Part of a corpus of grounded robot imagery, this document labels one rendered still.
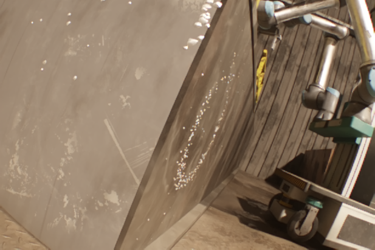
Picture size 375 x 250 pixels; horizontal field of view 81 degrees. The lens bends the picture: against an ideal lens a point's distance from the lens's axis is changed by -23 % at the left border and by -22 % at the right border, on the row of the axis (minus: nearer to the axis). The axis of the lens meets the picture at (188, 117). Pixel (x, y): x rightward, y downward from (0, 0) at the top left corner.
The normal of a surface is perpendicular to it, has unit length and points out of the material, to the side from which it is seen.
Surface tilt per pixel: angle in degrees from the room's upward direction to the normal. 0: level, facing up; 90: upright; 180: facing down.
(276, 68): 90
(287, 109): 90
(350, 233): 90
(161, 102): 90
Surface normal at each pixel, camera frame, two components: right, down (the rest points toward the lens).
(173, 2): -0.19, -0.11
